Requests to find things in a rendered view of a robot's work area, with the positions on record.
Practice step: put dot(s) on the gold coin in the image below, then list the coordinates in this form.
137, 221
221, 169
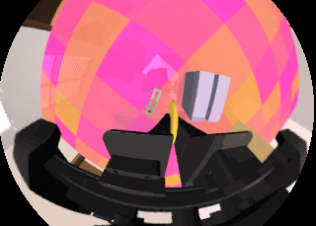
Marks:
173, 113

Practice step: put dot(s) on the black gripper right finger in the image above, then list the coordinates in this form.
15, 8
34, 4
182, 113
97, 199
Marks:
194, 148

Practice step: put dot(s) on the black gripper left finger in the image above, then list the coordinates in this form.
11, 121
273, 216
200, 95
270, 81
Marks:
155, 144

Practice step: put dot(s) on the grey box wall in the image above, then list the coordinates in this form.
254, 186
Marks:
189, 81

